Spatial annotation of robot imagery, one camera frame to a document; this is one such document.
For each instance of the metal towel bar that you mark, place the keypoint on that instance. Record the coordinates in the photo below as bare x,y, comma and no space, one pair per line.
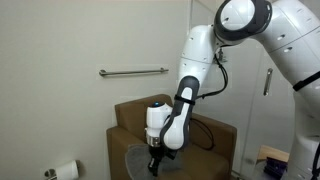
133,72

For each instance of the brown cardboard box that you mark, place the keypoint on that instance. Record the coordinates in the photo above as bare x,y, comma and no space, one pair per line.
213,140

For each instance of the glass shower door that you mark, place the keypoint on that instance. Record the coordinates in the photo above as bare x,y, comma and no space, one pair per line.
246,110

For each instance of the chrome toilet paper holder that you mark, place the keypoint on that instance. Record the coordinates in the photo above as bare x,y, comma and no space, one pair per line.
50,173

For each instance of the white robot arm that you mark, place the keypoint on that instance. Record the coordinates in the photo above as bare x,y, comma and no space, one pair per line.
200,50

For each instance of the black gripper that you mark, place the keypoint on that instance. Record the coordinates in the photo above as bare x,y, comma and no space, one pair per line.
160,152

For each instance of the white toilet paper roll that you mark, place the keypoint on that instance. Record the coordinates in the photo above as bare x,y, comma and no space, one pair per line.
68,170

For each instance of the grey terry cloth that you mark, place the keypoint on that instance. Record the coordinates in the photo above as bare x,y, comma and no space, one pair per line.
136,160

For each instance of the purple object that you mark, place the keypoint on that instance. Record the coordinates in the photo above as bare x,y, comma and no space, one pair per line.
275,166

